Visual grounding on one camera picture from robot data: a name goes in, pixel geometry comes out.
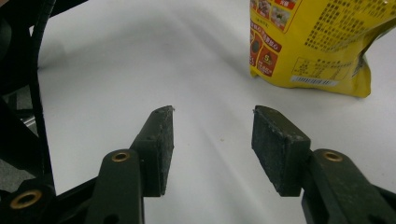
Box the yellow spout pouch green cap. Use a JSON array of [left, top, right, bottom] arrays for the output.
[[248, 0, 396, 99]]

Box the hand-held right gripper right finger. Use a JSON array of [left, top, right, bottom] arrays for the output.
[[251, 105, 396, 224]]

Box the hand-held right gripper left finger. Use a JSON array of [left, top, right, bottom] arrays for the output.
[[83, 105, 176, 224]]

